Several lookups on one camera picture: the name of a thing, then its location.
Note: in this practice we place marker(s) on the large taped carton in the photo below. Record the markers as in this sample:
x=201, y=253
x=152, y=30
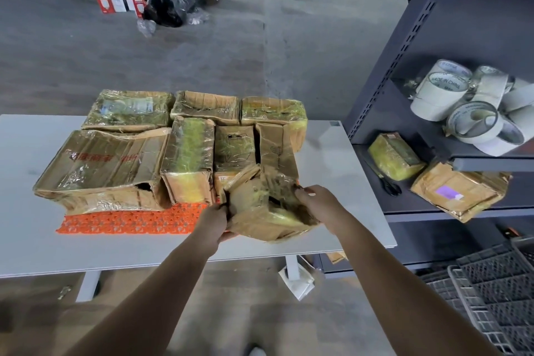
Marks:
x=104, y=164

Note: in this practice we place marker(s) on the person's right hand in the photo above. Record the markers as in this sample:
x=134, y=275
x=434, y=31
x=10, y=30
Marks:
x=323, y=205

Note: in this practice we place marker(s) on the person's white right shoe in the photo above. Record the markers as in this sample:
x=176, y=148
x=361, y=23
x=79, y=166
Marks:
x=256, y=352

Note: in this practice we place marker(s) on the black rubbish bag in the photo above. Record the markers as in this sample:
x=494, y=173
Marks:
x=164, y=13

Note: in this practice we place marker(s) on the taped parcel with white label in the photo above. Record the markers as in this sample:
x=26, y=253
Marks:
x=129, y=111

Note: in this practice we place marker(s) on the person's right forearm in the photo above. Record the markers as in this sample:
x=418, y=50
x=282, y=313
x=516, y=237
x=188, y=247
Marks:
x=409, y=297

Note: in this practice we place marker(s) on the grey plastic lattice crate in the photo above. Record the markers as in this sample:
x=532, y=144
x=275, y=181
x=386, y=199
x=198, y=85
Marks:
x=492, y=293

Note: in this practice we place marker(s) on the small red white carton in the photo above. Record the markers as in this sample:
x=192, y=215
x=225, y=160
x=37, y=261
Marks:
x=139, y=7

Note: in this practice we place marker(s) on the white tape roll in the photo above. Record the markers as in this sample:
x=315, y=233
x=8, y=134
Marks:
x=500, y=148
x=442, y=65
x=521, y=97

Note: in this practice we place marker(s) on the white table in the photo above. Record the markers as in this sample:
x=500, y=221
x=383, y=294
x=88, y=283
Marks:
x=25, y=151

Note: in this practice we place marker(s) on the orange perforated plastic mat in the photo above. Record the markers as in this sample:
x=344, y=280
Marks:
x=125, y=220

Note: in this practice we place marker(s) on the green taped parcel tall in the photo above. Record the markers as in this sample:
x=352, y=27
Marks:
x=187, y=151

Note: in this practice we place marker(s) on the dark blue metal shelf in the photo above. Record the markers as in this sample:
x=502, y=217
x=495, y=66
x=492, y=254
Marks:
x=459, y=13

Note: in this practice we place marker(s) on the yellow-green taped parcel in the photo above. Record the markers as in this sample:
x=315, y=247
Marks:
x=273, y=111

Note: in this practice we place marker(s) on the person's left hand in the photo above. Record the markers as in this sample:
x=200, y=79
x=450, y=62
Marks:
x=215, y=224

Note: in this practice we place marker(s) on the person's left forearm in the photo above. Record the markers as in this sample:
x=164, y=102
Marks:
x=146, y=305

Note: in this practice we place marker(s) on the yellow parcel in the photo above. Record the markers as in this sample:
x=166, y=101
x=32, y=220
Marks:
x=394, y=157

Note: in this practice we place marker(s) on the crumpled white paper bag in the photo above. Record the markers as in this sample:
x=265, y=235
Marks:
x=298, y=282

